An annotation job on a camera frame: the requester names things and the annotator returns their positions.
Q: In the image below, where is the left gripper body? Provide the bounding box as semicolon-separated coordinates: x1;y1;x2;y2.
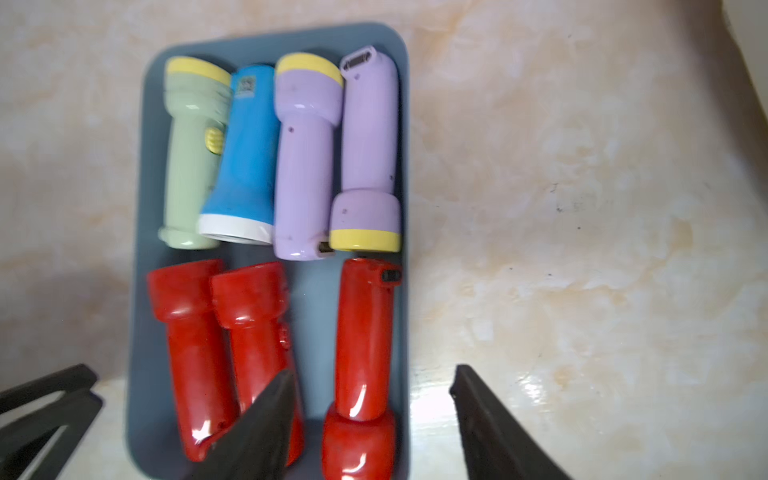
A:
1;364;104;479

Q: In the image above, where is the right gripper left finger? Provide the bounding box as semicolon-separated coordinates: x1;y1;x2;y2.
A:
186;369;296;480

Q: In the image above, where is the blue-grey storage tray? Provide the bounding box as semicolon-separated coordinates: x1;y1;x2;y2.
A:
126;22;410;479

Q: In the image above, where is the purple flashlight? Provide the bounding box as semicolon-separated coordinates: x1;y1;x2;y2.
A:
329;46;401;253
274;52;344;261

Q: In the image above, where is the pale green flashlight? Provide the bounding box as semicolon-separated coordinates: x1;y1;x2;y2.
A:
158;56;232;250

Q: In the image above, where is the red flashlight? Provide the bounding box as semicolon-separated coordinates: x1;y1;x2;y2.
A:
322;258;401;479
210;261;305;468
147;260;239;462

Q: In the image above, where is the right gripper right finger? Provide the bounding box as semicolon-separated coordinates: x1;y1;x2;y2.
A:
450;364;569;480

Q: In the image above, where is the blue flashlight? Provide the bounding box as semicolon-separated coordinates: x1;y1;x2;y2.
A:
197;64;280;245

